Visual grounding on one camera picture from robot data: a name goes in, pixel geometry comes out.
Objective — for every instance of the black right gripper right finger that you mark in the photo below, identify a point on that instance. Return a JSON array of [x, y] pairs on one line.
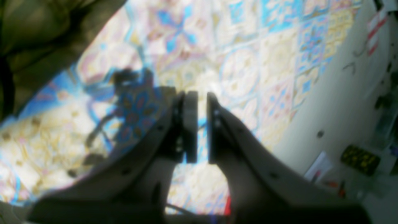
[[262, 189]]

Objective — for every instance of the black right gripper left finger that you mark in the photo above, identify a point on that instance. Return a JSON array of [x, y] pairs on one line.
[[131, 188]]

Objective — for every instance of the red black clamp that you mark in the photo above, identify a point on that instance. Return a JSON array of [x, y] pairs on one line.
[[227, 207]]

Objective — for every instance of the yellow dotted black object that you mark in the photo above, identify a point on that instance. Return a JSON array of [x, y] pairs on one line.
[[360, 160]]

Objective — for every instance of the patterned tile tablecloth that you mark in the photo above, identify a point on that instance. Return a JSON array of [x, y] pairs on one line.
[[260, 57]]

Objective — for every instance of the camouflage T-shirt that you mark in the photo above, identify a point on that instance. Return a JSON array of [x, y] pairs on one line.
[[40, 38]]

